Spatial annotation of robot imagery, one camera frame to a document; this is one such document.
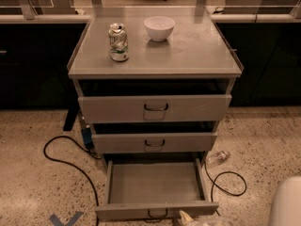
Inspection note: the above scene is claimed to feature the white bowl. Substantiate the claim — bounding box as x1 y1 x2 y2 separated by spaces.
144 16 175 41

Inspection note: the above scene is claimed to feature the crushed green soda can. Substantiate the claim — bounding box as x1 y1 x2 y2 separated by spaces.
108 23 129 62

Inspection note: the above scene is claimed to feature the grey drawer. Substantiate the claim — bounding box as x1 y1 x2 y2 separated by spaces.
79 79 231 122
95 158 218 221
92 121 217 153

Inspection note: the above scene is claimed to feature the black cable left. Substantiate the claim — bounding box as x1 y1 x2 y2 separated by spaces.
42 135 102 226

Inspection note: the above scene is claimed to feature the blue power box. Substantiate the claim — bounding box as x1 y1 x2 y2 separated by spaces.
81 125 94 150

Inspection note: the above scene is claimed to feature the grey top drawer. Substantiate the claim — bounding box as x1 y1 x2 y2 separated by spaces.
79 79 231 122

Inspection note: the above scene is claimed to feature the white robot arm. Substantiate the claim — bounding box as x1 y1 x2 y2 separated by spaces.
173 176 301 226

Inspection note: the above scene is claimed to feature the grey middle drawer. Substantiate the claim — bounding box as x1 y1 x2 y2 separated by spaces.
92 121 217 153

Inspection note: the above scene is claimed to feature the grey bottom drawer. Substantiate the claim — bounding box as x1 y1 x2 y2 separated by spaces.
95 158 218 221

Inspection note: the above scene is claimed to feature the grey drawer cabinet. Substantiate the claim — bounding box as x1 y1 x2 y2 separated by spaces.
66 6 244 174

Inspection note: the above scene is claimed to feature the clear plastic bottle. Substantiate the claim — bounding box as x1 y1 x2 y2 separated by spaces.
206 151 230 167

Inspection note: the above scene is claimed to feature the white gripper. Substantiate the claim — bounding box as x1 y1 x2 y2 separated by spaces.
178 210 233 226

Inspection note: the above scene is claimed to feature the dark lab bench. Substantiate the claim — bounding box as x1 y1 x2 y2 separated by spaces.
1 23 301 108

